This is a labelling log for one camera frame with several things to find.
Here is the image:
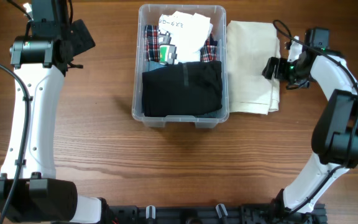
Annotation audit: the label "black garment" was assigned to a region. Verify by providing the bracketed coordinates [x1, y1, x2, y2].
[141, 61, 224, 118]

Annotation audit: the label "cream cloth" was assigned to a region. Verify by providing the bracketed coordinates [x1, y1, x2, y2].
[226, 21, 280, 114]

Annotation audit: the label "red plaid shirt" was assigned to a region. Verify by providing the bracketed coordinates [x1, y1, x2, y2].
[144, 25, 218, 62]

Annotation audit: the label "white printed t-shirt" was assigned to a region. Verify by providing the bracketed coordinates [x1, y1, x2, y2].
[158, 11, 213, 65]

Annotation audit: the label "blue denim jeans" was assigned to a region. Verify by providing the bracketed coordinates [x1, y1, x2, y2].
[140, 60, 226, 119]

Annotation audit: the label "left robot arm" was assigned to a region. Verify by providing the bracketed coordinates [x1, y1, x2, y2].
[0, 0, 112, 223]

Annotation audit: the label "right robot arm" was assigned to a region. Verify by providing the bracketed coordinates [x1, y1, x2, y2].
[262, 27, 358, 221]

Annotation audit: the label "clear plastic storage container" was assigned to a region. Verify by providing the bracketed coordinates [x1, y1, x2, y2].
[132, 4, 229, 129]

